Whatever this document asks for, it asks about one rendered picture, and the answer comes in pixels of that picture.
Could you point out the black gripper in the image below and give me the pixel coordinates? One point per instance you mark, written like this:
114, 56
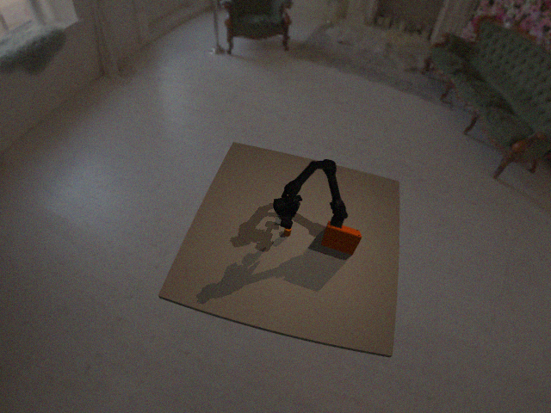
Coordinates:
287, 223

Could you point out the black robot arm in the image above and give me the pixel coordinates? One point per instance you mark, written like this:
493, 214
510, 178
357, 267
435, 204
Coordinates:
292, 189

